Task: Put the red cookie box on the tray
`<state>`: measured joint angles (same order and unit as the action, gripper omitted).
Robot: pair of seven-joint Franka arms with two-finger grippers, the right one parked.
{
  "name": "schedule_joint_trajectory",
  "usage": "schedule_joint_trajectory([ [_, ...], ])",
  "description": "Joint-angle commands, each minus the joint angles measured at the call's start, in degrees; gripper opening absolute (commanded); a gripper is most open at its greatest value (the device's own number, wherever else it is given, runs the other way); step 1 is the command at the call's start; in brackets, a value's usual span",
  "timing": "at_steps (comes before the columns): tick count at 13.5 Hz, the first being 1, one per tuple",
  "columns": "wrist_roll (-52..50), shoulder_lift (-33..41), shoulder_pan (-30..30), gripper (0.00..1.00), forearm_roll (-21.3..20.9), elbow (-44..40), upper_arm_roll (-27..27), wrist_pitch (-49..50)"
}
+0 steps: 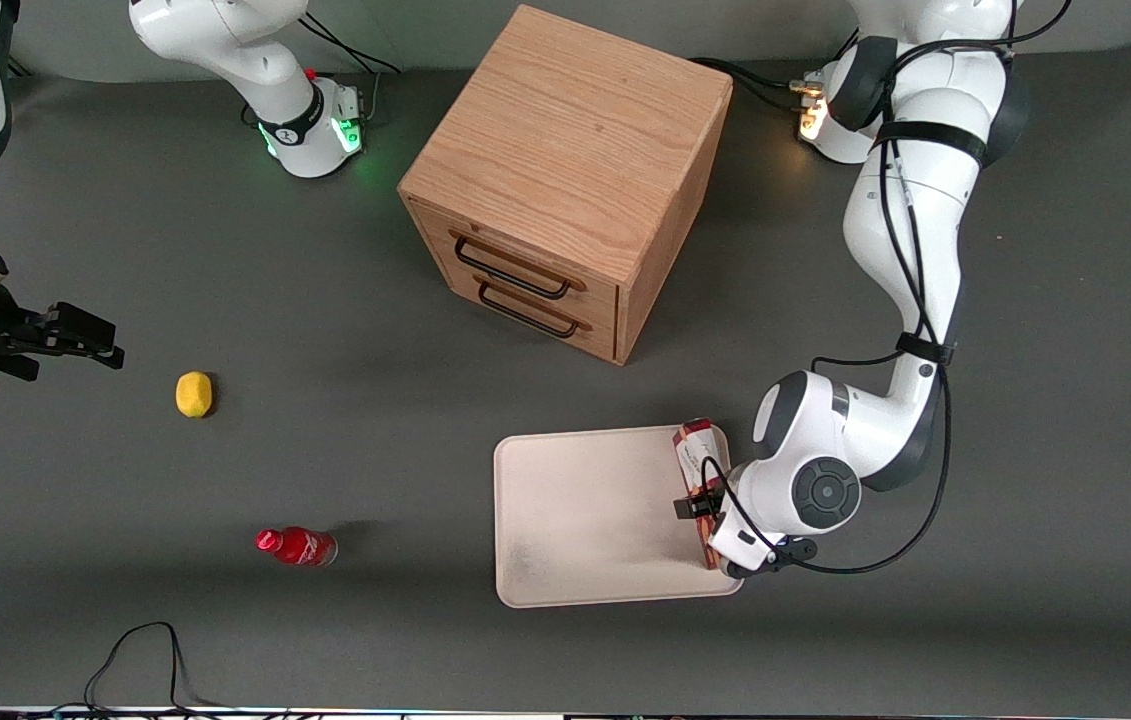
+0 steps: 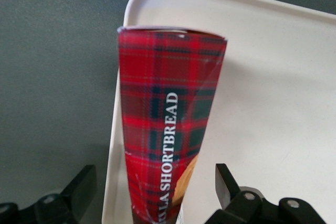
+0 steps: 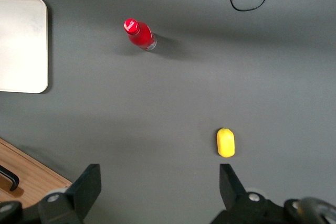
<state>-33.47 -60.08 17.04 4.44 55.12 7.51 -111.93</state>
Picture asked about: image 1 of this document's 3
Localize red cookie box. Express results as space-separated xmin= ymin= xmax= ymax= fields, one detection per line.
xmin=672 ymin=418 xmax=733 ymax=572

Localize short black drawer handle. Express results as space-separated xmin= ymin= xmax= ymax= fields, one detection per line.
xmin=473 ymin=274 xmax=593 ymax=340

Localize wooden two-drawer cabinet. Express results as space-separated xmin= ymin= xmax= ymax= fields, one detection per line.
xmin=397 ymin=4 xmax=734 ymax=367

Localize black left base cables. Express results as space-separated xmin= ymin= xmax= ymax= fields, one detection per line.
xmin=690 ymin=24 xmax=861 ymax=113

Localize red soda bottle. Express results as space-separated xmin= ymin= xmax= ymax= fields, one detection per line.
xmin=255 ymin=526 xmax=339 ymax=568

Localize thin black looped cable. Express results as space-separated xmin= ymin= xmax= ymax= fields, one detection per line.
xmin=83 ymin=621 xmax=226 ymax=717

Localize yellow lemon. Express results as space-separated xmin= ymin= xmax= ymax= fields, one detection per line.
xmin=175 ymin=371 xmax=214 ymax=419

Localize wooden drawer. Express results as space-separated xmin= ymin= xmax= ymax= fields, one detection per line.
xmin=433 ymin=270 xmax=620 ymax=363
xmin=409 ymin=198 xmax=621 ymax=319

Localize cream plastic tray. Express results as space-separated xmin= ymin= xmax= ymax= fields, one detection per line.
xmin=493 ymin=423 xmax=746 ymax=609

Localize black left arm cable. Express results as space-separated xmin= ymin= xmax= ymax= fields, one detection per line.
xmin=700 ymin=0 xmax=1074 ymax=577

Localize lower wooden drawer front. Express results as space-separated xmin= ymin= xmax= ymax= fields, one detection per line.
xmin=433 ymin=270 xmax=620 ymax=363

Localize black right base cables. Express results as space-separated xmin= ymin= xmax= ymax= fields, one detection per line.
xmin=297 ymin=10 xmax=403 ymax=79

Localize upper wooden drawer front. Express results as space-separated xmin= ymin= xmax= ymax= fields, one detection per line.
xmin=409 ymin=198 xmax=621 ymax=319

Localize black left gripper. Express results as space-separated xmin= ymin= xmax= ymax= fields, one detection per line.
xmin=674 ymin=477 xmax=729 ymax=521

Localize black base cables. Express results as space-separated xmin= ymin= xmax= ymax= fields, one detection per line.
xmin=297 ymin=10 xmax=403 ymax=79
xmin=690 ymin=24 xmax=861 ymax=113

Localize long black drawer handle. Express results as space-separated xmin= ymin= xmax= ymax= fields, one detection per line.
xmin=449 ymin=228 xmax=588 ymax=300

